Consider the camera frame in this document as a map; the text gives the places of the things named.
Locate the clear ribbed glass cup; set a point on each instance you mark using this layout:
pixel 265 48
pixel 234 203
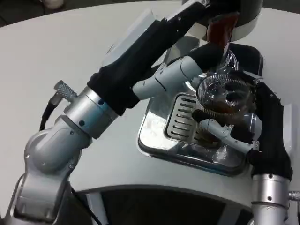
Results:
pixel 218 93

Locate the dark robot torso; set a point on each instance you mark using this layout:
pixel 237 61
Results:
pixel 175 206

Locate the dark drink dispenser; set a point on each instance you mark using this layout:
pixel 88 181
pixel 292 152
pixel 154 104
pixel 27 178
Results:
pixel 248 21

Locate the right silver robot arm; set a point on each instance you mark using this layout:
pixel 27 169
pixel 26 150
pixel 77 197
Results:
pixel 269 194

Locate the slotted steel drip grid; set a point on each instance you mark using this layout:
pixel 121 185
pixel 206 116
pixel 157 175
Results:
pixel 179 117

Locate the steel drip tray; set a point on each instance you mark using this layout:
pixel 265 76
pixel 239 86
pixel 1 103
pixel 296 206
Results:
pixel 159 131

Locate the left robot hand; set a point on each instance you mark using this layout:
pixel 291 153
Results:
pixel 140 54

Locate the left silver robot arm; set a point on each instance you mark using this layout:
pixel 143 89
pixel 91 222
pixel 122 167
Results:
pixel 54 145

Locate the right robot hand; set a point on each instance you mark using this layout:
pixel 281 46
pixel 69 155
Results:
pixel 272 131

